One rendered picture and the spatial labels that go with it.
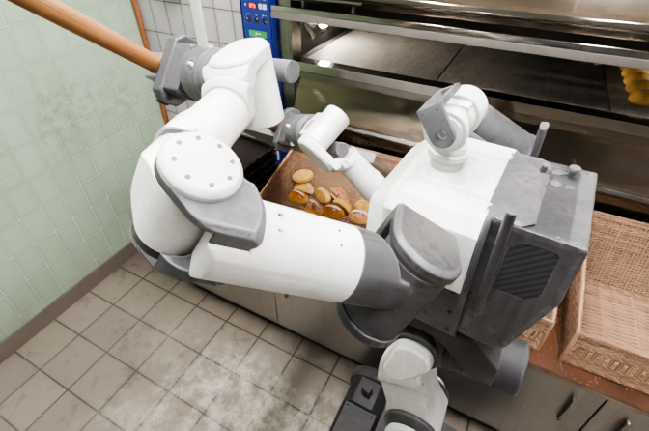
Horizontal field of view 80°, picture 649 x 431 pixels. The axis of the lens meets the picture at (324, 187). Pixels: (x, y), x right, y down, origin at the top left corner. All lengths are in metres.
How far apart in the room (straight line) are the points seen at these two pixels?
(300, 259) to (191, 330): 1.82
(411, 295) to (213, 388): 1.61
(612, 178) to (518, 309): 1.05
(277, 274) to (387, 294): 0.13
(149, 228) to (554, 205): 0.52
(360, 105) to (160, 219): 1.39
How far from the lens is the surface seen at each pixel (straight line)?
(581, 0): 1.44
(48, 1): 0.65
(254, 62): 0.54
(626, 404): 1.57
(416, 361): 0.89
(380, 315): 0.50
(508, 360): 0.90
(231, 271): 0.38
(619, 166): 1.65
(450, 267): 0.48
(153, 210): 0.39
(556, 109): 1.54
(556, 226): 0.60
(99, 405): 2.14
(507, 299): 0.66
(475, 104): 0.62
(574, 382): 1.52
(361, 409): 1.71
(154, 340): 2.22
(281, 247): 0.38
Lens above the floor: 1.75
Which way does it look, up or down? 37 degrees down
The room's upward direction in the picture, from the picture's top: straight up
